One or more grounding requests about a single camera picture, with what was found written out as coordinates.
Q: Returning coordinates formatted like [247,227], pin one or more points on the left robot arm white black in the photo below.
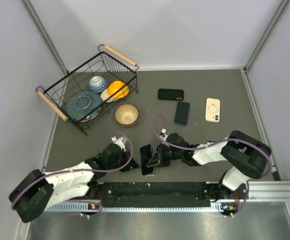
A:
[39,191]

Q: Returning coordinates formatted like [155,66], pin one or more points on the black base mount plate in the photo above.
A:
[152,194]

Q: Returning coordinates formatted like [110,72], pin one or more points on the blue white patterned bowl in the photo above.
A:
[98,84]

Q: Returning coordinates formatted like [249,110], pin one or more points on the yellow bowl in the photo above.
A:
[118,89]

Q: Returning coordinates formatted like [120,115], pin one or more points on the black wire basket wooden handles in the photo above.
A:
[108,63]

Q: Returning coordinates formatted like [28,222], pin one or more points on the aluminium rail with comb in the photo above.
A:
[256,191]

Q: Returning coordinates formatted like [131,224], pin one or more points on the teal blue phone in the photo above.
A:
[146,154]

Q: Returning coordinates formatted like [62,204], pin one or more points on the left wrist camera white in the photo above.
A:
[120,142]

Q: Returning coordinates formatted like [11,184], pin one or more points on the cream phone case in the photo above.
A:
[212,110]

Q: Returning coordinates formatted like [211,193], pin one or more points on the beige brown bowl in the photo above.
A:
[126,115]

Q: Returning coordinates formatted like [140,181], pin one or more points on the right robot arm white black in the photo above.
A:
[249,159]

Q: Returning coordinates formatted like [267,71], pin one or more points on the teal blue plate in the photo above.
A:
[83,104]

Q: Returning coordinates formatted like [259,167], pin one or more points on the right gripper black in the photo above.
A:
[159,158]

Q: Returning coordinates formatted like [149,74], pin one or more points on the pink plate under teal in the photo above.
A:
[90,117]

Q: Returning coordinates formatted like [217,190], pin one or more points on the dark blue phone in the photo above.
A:
[182,113]

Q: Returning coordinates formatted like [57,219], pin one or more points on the black phone case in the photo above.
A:
[170,94]

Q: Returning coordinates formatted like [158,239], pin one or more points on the white bowl in basket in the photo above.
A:
[106,97]

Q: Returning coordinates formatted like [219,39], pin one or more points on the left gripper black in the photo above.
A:
[132,165]

